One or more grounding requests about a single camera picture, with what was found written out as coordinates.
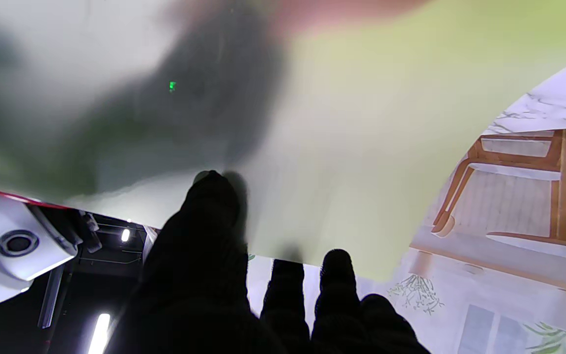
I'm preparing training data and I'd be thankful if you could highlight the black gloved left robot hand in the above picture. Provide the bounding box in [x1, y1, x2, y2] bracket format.
[106, 170, 431, 354]

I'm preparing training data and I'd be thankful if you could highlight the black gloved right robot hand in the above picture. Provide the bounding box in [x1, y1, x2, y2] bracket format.
[67, 0, 286, 190]

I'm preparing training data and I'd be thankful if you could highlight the yellow-green translucent file folder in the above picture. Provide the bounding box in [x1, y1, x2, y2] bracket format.
[0, 0, 566, 282]

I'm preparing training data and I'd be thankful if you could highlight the printed room scene backdrop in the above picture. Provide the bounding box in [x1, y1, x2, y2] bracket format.
[248, 49, 566, 354]

